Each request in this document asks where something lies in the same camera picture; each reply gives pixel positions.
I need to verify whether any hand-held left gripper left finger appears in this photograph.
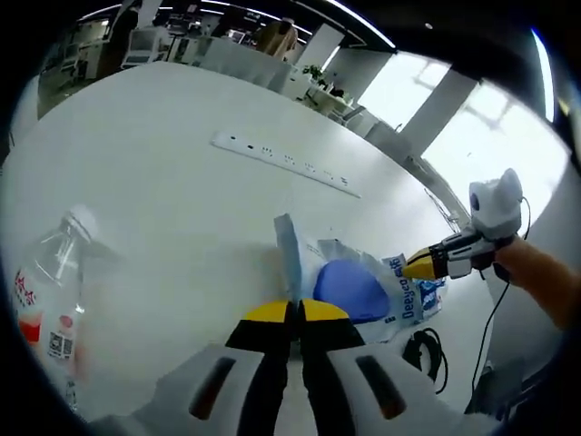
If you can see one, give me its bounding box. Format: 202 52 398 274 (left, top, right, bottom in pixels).
131 299 295 436

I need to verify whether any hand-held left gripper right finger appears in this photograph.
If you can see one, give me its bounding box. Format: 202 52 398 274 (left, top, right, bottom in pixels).
297 298 459 436

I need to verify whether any clear wet wipes pack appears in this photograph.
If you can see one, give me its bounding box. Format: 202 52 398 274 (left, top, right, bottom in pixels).
273 213 448 344

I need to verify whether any clear plastic bottle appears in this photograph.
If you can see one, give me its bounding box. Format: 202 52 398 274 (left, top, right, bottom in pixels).
8 203 99 410

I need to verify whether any person's right hand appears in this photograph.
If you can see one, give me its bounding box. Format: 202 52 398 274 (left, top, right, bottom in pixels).
474 235 518 276

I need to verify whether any white power strip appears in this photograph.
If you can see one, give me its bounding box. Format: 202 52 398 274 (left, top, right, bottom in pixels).
210 130 363 200

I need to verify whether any white table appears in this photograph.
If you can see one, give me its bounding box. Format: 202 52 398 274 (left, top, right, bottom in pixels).
0 61 496 419

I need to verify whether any potted plant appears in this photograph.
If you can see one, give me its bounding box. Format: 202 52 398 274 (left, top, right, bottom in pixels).
301 64 328 85

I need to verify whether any ceiling light strip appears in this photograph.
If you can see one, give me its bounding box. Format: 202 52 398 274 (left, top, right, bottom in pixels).
326 0 396 49

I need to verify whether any grey chair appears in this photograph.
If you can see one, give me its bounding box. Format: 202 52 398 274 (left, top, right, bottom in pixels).
199 38 291 92

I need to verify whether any white office chair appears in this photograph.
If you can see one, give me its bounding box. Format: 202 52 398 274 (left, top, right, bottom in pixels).
126 26 158 64

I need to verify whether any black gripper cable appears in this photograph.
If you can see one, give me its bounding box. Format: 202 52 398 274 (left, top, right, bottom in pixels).
465 193 532 412

